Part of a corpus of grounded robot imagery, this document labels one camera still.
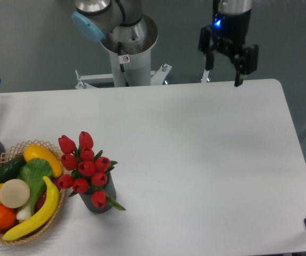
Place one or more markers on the orange fruit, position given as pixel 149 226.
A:
pixel 7 217

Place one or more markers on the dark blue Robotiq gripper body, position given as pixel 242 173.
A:
pixel 229 32

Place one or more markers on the round beige disc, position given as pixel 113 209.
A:
pixel 14 193

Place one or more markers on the green cucumber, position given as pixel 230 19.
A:
pixel 11 169

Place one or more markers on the dark red vegetable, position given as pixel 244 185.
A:
pixel 42 198

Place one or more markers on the woven wicker basket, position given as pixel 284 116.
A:
pixel 15 151

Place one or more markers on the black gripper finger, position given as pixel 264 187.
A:
pixel 204 46
pixel 246 63

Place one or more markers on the yellow banana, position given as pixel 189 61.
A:
pixel 44 214

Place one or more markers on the green bok choy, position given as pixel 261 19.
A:
pixel 32 174

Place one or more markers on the dark grey ribbed vase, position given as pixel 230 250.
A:
pixel 97 200

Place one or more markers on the yellow squash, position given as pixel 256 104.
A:
pixel 37 151

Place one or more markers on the red tulip bouquet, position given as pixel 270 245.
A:
pixel 87 169

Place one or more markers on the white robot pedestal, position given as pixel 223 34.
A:
pixel 129 51

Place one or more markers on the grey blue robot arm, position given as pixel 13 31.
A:
pixel 107 15

